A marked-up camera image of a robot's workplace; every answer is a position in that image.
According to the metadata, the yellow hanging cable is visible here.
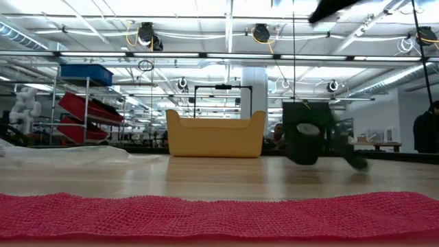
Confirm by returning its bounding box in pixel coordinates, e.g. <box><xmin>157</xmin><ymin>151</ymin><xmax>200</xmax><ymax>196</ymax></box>
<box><xmin>269</xmin><ymin>43</ymin><xmax>312</xmax><ymax>110</ymax></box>

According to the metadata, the yellow plastic bin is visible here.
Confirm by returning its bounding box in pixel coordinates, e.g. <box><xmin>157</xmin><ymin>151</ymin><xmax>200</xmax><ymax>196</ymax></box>
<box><xmin>165</xmin><ymin>108</ymin><xmax>268</xmax><ymax>158</ymax></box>

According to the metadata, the wooden workbench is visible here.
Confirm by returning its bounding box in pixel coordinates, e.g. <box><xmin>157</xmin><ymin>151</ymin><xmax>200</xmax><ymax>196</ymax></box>
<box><xmin>348</xmin><ymin>141</ymin><xmax>403</xmax><ymax>153</ymax></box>

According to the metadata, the thin black hanging cable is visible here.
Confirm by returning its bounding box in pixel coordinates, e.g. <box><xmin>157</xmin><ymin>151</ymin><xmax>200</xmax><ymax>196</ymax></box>
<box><xmin>292</xmin><ymin>0</ymin><xmax>296</xmax><ymax>104</ymax></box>

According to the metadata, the white robot figure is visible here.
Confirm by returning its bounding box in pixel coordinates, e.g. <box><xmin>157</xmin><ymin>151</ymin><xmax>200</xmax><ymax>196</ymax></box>
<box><xmin>8</xmin><ymin>86</ymin><xmax>43</xmax><ymax>135</ymax></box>

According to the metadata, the black ceiling cable reel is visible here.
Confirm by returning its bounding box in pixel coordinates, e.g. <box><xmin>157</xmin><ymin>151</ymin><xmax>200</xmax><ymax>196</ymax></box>
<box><xmin>137</xmin><ymin>21</ymin><xmax>164</xmax><ymax>52</ymax></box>
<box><xmin>252</xmin><ymin>23</ymin><xmax>272</xmax><ymax>44</ymax></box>
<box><xmin>415</xmin><ymin>25</ymin><xmax>439</xmax><ymax>47</ymax></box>

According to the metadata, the red bandage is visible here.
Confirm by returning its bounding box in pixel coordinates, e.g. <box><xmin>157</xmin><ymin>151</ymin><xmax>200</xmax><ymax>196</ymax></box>
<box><xmin>0</xmin><ymin>190</ymin><xmax>439</xmax><ymax>242</ymax></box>

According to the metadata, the person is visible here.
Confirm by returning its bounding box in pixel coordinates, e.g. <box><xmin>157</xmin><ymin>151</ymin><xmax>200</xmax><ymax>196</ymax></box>
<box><xmin>272</xmin><ymin>122</ymin><xmax>286</xmax><ymax>147</ymax></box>
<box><xmin>412</xmin><ymin>99</ymin><xmax>439</xmax><ymax>154</ymax></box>

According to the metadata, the clear plastic zip bag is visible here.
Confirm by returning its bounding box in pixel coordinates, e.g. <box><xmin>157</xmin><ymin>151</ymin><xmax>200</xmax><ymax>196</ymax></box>
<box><xmin>0</xmin><ymin>138</ymin><xmax>166</xmax><ymax>169</ymax></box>

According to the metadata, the metal shelf rack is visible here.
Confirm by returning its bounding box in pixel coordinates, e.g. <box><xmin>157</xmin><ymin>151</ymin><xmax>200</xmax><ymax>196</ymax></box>
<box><xmin>49</xmin><ymin>63</ymin><xmax>126</xmax><ymax>147</ymax></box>

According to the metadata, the thin black slanted pole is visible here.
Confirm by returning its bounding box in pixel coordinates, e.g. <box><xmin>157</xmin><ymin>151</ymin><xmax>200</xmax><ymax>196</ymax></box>
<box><xmin>410</xmin><ymin>0</ymin><xmax>435</xmax><ymax>108</ymax></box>

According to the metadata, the red tilted storage bin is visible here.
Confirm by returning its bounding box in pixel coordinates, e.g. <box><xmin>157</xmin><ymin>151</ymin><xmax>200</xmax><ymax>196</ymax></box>
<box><xmin>57</xmin><ymin>91</ymin><xmax>126</xmax><ymax>124</ymax></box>
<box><xmin>56</xmin><ymin>115</ymin><xmax>109</xmax><ymax>145</ymax></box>

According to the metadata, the black gantry with camera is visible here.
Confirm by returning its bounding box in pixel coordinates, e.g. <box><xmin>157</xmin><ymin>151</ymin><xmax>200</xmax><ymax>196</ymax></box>
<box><xmin>193</xmin><ymin>83</ymin><xmax>254</xmax><ymax>119</ymax></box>

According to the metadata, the white round pillar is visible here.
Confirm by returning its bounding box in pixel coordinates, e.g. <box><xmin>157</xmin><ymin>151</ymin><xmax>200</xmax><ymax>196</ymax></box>
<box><xmin>240</xmin><ymin>66</ymin><xmax>269</xmax><ymax>120</ymax></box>

